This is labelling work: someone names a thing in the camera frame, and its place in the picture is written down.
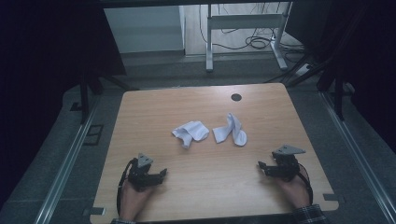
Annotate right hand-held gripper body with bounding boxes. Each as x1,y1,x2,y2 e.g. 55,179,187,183
267,144,306,182

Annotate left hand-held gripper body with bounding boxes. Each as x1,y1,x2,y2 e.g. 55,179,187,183
126,152,159,191

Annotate white sock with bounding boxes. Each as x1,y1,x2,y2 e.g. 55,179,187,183
212,112,248,147
171,120,210,149

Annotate person's left hand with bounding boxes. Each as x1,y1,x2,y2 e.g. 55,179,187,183
119,179,155,222

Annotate person's right hand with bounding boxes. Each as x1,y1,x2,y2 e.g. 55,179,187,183
275,166,313,209

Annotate person's left plaid sleeve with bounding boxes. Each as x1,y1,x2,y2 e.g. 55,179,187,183
110,217,137,224

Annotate person's plaid sleeve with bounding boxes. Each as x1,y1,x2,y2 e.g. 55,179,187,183
110,217,137,224
291,203,331,224

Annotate person's right plaid sleeve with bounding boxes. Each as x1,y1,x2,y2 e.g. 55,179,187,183
291,203,331,224

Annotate black metal stand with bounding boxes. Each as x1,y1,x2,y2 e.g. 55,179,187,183
264,55,347,122
78,72,140,125

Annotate white power strip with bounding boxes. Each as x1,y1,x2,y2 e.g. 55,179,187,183
295,63,314,77

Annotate dark curtain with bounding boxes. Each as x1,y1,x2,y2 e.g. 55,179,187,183
0,0,127,208
285,0,396,154

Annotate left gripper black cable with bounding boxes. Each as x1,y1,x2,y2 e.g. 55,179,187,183
116,158,138,217

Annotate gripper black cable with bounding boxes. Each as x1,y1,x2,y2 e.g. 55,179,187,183
116,158,138,217
297,163,314,204

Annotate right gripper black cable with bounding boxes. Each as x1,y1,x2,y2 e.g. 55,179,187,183
297,163,314,204

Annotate black floor socket frame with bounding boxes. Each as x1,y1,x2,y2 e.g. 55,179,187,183
82,124,105,147

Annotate aluminium floor rail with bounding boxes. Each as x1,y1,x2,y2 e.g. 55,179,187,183
33,95,101,224
319,91,396,224

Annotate black floor cables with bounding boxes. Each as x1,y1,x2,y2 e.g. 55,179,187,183
199,3,306,63

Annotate white metal desk frame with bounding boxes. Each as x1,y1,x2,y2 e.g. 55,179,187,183
205,1,293,74

